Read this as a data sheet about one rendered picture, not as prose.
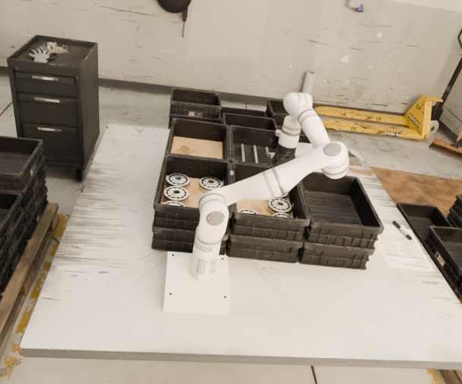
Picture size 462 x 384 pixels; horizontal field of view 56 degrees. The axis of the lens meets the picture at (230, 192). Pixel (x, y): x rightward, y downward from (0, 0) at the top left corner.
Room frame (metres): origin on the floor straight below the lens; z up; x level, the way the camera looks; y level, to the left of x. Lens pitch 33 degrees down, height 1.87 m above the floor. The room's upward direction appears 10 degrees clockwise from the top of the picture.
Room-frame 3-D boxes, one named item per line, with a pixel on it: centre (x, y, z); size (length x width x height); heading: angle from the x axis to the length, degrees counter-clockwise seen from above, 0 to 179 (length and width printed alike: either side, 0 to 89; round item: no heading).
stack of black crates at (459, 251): (2.00, -1.38, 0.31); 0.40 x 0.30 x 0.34; 9
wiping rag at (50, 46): (3.02, 1.42, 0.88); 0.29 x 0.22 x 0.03; 9
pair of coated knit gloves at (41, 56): (2.79, 1.41, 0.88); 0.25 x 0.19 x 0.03; 9
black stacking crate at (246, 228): (1.53, -0.15, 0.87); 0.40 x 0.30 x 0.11; 7
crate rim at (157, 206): (1.50, 0.15, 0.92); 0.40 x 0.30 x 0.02; 7
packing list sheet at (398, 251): (1.62, -0.81, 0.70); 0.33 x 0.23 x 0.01; 9
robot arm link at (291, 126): (1.54, -0.20, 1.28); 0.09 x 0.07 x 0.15; 114
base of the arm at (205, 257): (1.15, 0.05, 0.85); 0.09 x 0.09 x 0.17; 21
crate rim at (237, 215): (1.53, -0.15, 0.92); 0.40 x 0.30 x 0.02; 7
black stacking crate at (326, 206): (1.57, -0.45, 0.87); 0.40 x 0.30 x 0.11; 7
